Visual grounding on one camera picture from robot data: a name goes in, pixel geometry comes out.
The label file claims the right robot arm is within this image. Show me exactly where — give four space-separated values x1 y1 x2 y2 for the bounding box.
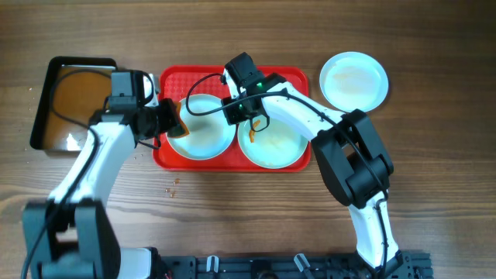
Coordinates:
220 73 399 278

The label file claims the orange green sponge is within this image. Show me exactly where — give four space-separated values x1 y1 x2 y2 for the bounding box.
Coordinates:
167 102 190 138

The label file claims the light blue plate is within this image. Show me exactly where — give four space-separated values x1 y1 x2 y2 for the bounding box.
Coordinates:
319 51 389 112
167 98 236 160
237 116 308 169

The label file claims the light blue plate top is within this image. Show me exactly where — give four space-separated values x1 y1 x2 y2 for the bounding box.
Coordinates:
319 51 389 112

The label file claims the left black cable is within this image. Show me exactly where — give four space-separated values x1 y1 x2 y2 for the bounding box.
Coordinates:
21 68 117 279

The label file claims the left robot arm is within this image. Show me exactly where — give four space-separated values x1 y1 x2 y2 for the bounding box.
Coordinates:
21 98 181 278

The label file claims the black water basin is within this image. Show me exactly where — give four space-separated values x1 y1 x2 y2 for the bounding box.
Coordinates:
29 56 117 150

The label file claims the black mounting rail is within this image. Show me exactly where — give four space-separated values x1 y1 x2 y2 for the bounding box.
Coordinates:
162 252 434 279

